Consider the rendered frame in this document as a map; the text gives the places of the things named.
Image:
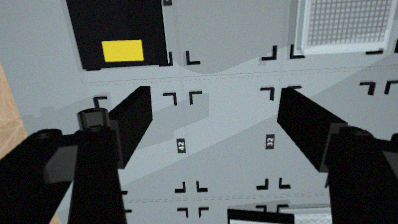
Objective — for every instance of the grey deck plate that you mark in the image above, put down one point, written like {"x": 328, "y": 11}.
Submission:
{"x": 41, "y": 62}

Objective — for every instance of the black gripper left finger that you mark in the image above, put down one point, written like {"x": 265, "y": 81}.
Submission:
{"x": 37, "y": 173}

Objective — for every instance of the white multi-well plate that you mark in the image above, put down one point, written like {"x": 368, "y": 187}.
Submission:
{"x": 340, "y": 26}

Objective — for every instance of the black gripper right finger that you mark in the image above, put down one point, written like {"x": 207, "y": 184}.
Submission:
{"x": 363, "y": 187}

